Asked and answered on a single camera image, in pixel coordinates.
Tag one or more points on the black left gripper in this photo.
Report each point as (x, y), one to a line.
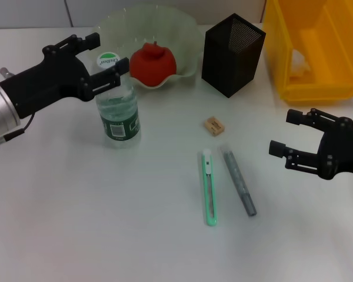
(47, 82)

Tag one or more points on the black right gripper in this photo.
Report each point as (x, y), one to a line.
(341, 152)

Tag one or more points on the clear water bottle green label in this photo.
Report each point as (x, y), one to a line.
(120, 123)

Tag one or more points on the white paper ball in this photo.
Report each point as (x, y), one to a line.
(300, 63)

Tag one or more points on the grey marker pen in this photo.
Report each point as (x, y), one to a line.
(238, 179)

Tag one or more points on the tan eraser block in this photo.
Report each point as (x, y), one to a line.
(214, 126)

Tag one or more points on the green utility knife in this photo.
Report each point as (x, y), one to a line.
(208, 182)

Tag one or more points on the green glass fruit bowl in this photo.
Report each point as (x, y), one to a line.
(164, 26)

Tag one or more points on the black mesh pen holder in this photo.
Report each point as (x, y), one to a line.
(223, 64)

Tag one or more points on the yellow plastic bin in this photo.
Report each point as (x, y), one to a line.
(335, 58)

